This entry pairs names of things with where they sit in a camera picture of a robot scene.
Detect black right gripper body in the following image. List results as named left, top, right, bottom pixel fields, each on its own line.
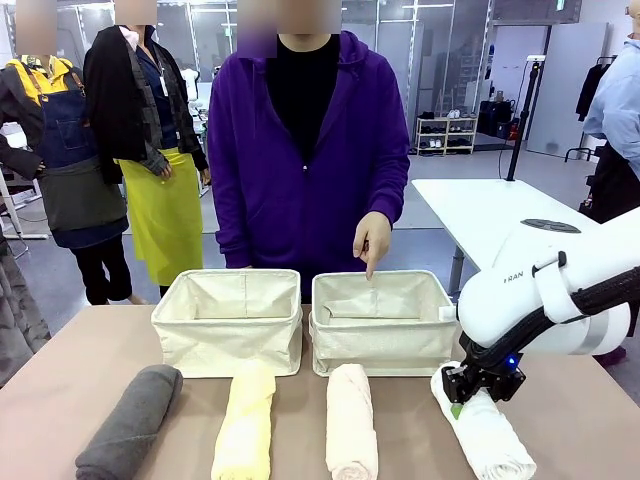
left=459, top=335, right=526, bottom=389

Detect white towel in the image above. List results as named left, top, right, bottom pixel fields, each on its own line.
left=430, top=360, right=537, bottom=480

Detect pink towel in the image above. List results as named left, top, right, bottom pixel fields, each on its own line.
left=325, top=363, right=380, bottom=480

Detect yellow towel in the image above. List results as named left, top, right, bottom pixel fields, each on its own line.
left=210, top=360, right=277, bottom=480

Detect grey towel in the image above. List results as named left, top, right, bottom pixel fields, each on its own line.
left=74, top=363, right=184, bottom=480

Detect person's left hand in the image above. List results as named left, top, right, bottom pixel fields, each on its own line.
left=352, top=211, right=393, bottom=281

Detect cream fabric storage basket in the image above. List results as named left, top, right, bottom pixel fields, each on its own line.
left=308, top=270, right=459, bottom=378
left=150, top=268, right=304, bottom=379

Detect white table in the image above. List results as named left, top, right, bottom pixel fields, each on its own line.
left=410, top=178, right=601, bottom=296

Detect black clothes rack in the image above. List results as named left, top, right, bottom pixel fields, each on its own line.
left=564, top=55, right=619, bottom=162

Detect wooden shoe rack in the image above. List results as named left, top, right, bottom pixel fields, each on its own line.
left=415, top=115, right=479, bottom=155

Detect black bags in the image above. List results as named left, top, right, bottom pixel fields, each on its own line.
left=477, top=98, right=516, bottom=139

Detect person in purple hoodie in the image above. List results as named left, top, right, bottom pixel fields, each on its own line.
left=207, top=0, right=412, bottom=305

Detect black hanging garment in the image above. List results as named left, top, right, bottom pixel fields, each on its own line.
left=574, top=62, right=614, bottom=123

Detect person in light blue shirt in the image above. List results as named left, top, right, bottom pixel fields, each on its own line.
left=579, top=4, right=640, bottom=369

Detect person in yellow apron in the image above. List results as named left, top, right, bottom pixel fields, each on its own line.
left=82, top=0, right=211, bottom=299

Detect grey fleece cloth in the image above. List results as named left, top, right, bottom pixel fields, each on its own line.
left=0, top=234, right=51, bottom=389

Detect person in denim apron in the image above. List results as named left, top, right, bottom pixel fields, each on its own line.
left=0, top=0, right=134, bottom=307

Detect black right arm cable sleeve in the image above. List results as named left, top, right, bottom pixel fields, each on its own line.
left=458, top=267, right=640, bottom=374

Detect black camera stand pole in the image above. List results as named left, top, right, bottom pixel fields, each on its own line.
left=505, top=55, right=546, bottom=182

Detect white desk frame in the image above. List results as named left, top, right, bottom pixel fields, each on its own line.
left=0, top=172, right=49, bottom=241

